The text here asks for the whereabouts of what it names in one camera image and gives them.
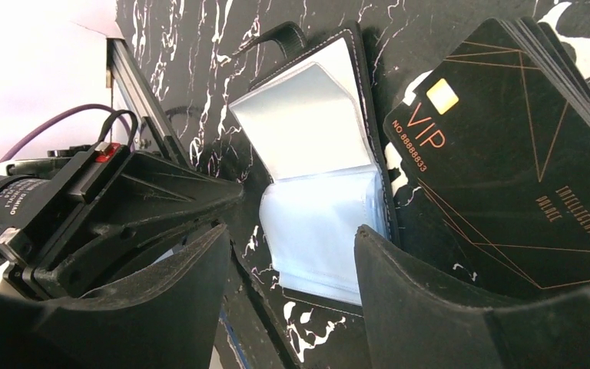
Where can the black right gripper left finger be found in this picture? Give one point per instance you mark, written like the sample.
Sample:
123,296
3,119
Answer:
163,316

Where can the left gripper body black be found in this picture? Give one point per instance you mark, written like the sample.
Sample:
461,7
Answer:
25,214

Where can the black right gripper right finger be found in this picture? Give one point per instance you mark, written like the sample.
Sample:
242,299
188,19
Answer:
417,316

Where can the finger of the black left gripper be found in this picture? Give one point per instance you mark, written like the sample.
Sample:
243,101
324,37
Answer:
119,216

